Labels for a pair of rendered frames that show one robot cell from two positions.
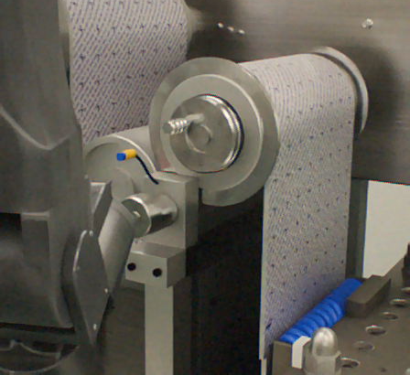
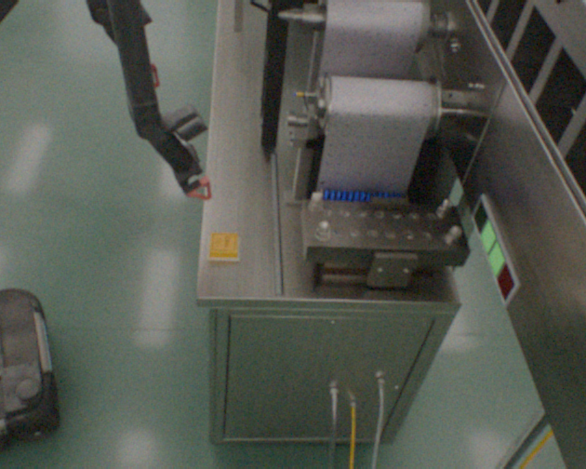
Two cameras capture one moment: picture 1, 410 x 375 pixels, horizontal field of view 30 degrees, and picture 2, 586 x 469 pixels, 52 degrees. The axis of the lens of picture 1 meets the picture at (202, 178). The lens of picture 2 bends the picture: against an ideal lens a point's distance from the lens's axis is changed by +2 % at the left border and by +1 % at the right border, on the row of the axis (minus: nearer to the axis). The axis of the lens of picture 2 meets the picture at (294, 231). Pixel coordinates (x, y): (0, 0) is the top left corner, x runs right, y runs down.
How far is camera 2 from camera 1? 114 cm
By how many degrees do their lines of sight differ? 53
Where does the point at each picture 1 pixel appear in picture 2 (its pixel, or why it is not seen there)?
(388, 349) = (348, 221)
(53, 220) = (137, 119)
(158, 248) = (300, 132)
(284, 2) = (468, 47)
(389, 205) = not seen: outside the picture
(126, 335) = not seen: hidden behind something
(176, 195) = (308, 118)
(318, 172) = (378, 141)
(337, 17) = (473, 73)
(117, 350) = not seen: hidden behind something
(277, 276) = (331, 168)
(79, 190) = (153, 114)
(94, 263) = (154, 130)
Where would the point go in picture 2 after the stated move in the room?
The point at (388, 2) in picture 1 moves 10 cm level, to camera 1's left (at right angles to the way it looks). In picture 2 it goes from (485, 80) to (453, 59)
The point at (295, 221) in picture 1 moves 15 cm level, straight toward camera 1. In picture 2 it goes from (350, 154) to (295, 167)
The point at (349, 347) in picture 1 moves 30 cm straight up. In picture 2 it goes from (340, 209) to (363, 109)
